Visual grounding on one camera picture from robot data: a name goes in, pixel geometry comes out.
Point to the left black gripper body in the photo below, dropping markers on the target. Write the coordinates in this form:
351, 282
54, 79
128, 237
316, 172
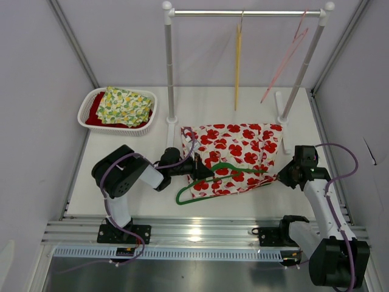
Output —
190, 166

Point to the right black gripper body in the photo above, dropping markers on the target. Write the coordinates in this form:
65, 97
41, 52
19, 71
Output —
293, 184

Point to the green hanger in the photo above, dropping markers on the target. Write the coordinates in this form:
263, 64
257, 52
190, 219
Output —
227, 180

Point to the red poppy floral skirt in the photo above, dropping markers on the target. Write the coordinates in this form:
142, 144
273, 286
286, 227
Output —
243, 145

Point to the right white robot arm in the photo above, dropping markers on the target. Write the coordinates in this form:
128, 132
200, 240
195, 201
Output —
337, 259

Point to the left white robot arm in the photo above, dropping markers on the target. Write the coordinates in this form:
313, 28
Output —
120, 170

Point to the pink hanger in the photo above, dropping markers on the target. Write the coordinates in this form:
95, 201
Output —
299, 36

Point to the yellow hanger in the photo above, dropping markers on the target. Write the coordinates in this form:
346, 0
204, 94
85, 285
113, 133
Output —
237, 59

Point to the lemon print folded cloth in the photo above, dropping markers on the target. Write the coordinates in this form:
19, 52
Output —
130, 108

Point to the white perforated plastic basket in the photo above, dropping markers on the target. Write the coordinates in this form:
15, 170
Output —
140, 130

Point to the red folded cloth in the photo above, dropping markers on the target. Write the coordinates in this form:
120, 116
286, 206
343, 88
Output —
93, 117

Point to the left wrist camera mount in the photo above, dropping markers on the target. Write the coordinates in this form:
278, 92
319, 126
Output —
192, 143

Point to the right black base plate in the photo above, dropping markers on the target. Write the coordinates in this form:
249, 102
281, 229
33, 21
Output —
273, 237

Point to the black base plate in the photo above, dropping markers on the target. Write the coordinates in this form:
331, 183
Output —
273, 237
108, 234

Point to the aluminium mounting rail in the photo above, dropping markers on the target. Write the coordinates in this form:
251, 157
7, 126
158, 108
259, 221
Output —
166, 232

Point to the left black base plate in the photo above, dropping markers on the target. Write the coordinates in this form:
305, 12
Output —
108, 234

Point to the white slotted cable duct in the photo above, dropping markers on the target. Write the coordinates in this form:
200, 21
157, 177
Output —
99, 252

